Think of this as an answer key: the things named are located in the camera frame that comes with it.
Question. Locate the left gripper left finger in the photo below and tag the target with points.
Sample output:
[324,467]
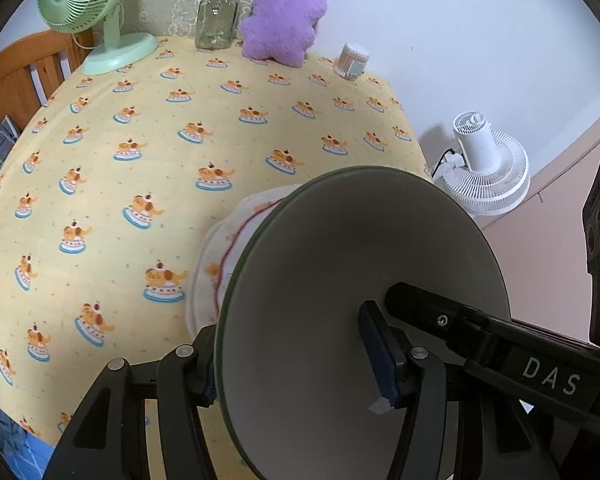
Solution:
[185,384]

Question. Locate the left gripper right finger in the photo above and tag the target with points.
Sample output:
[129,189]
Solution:
[411,379]

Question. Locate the red pattern white plate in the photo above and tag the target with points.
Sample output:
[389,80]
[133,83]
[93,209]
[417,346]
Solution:
[239,239]

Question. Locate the yellow patterned tablecloth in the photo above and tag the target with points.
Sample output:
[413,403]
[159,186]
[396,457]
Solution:
[105,202]

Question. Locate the blue plaid bedsheet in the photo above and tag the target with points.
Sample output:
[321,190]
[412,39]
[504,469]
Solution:
[25,455]

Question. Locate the white floor fan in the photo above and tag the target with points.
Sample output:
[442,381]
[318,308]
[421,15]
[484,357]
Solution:
[490,174]

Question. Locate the cotton swab container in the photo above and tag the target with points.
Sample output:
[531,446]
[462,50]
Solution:
[351,62]

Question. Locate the wooden bed headboard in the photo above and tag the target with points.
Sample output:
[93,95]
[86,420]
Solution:
[38,69]

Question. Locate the glass jar black lid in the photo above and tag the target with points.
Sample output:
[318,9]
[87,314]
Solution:
[215,24]

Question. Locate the purple plush toy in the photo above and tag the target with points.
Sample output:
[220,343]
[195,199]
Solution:
[281,29]

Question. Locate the green desk fan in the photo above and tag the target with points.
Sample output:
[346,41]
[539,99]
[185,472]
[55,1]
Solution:
[116,49]

